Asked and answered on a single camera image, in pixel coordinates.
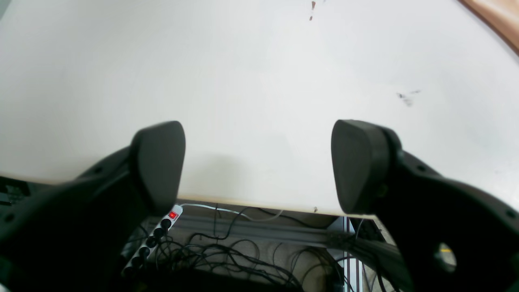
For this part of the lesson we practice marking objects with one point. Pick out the peach T-shirt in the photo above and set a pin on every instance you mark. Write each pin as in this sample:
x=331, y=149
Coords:
x=502, y=16

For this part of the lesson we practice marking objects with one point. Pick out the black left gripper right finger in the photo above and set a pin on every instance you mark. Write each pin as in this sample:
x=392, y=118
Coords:
x=449, y=236

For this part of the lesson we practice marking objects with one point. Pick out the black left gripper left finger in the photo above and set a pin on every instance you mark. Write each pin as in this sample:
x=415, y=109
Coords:
x=69, y=237

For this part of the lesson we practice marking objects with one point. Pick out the white power strip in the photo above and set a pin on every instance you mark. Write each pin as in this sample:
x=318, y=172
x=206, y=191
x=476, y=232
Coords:
x=140, y=258

